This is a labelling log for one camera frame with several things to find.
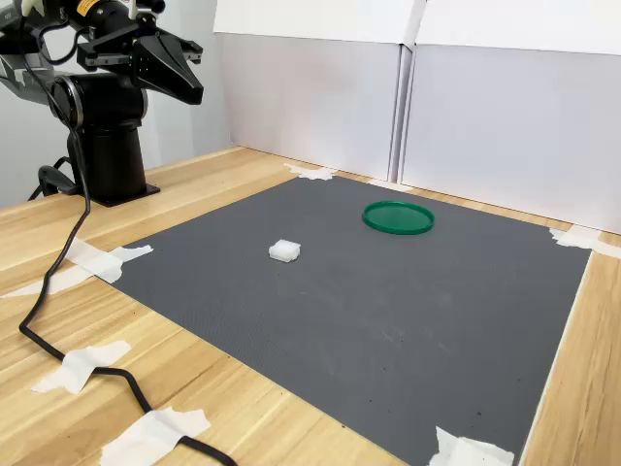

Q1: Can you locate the small white plastic terminal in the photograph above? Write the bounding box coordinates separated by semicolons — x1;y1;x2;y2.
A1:
268;238;302;266

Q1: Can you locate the round green lid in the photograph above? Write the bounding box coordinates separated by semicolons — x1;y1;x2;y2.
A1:
362;200;436;237

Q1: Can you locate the white partition panel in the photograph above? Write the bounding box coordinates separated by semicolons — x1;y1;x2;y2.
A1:
212;0;418;182
397;0;621;237

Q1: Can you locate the white masking tape piece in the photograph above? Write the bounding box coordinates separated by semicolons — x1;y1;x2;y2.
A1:
283;162;340;182
99;406;212;466
0;236;154;300
31;339;132;395
366;178;414;193
428;425;515;466
547;224;621;259

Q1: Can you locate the dark grey mat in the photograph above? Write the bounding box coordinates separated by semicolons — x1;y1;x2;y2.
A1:
96;174;594;466

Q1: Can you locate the black base cable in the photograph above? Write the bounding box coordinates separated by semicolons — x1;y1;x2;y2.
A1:
27;154;82;201

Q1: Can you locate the black camera cable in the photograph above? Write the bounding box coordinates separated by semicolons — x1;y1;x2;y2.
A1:
17;14;239;466

